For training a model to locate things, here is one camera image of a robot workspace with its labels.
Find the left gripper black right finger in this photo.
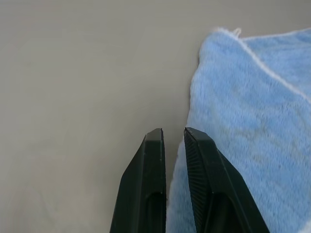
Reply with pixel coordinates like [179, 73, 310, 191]
[183, 127, 271, 233]

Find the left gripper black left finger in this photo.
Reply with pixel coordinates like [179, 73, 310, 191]
[109, 128, 167, 233]

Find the light blue towel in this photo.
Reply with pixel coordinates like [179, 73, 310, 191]
[166, 26, 311, 233]

